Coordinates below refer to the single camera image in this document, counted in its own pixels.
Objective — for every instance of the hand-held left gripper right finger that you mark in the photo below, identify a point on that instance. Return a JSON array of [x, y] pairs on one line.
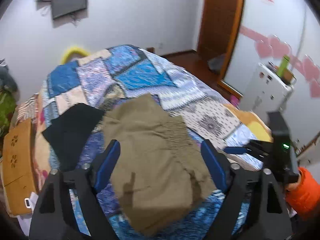
[[215, 165]]

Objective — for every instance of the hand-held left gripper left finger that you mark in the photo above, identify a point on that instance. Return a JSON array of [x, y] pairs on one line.
[[107, 165]]

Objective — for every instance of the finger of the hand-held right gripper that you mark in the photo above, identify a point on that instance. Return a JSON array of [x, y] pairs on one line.
[[258, 145], [235, 150]]

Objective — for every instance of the khaki pants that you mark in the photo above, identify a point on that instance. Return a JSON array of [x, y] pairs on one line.
[[155, 160]]

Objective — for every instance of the yellow orange bedsheet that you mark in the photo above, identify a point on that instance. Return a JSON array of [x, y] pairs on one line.
[[250, 120]]

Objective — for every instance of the black cloth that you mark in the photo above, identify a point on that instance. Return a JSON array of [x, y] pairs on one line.
[[72, 130]]

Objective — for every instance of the small pink object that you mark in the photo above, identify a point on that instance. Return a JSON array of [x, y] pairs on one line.
[[235, 100]]

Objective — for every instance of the white appliance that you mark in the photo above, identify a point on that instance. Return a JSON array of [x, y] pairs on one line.
[[265, 92]]

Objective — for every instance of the mustard mug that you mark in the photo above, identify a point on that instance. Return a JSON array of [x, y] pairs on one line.
[[288, 77]]

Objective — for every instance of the green bottle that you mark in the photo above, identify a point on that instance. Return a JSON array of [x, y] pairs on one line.
[[283, 66]]

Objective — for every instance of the small white device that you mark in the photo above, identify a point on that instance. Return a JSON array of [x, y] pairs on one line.
[[28, 203]]

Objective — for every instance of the grey cloth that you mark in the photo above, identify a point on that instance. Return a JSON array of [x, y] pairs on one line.
[[217, 63]]

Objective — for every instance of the wooden lap table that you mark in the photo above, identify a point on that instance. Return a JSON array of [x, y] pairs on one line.
[[18, 160]]

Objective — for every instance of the pink striped bedding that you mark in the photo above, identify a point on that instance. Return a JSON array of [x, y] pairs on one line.
[[27, 107]]

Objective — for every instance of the blue patchwork blanket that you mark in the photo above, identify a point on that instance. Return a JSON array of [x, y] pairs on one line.
[[140, 70]]

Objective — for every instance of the green laundry basket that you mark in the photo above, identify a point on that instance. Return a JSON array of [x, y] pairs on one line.
[[6, 112]]

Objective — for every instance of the white heart-print wardrobe door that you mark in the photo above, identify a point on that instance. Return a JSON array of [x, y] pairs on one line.
[[275, 30]]

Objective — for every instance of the small dark box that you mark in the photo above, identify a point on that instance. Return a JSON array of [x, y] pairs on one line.
[[150, 50]]

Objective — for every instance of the brown wooden door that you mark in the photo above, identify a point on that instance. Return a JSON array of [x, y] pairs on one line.
[[217, 17]]

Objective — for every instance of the red white sticker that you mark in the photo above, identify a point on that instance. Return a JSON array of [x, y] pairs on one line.
[[268, 0]]

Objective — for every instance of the small black monitor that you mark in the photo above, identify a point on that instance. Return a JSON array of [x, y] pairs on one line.
[[70, 2]]

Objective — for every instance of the white wall socket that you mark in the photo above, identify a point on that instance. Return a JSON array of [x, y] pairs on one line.
[[160, 46]]

